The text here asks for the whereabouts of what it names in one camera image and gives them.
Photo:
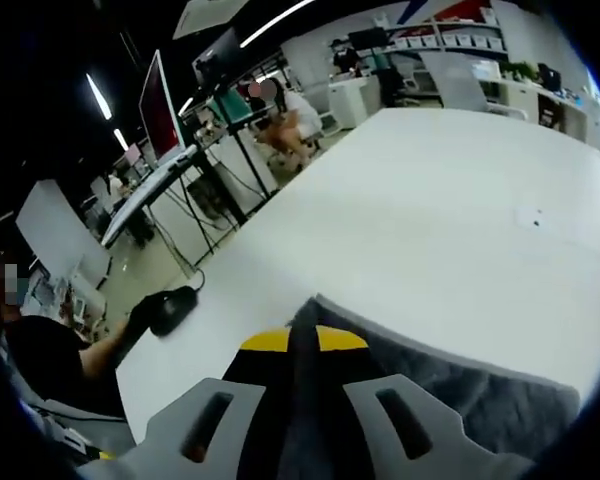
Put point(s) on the shelf with white bins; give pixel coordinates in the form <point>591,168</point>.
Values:
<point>460,37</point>

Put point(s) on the white counter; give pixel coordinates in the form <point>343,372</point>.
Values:
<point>352,102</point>

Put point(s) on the black monitor on stand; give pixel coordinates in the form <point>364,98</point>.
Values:
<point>367,39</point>

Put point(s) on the white laptop with red screen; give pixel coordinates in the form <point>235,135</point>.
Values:
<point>160,110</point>

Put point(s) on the black computer mouse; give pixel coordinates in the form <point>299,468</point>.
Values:
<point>177,310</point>

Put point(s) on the grey office chair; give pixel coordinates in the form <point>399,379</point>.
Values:
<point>460,85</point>

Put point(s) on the grey towel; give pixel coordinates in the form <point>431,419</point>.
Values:
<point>505,395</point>

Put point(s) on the small green plants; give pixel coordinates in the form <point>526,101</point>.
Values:
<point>517,70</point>

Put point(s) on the dark bulky object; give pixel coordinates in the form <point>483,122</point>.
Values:
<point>550,77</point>

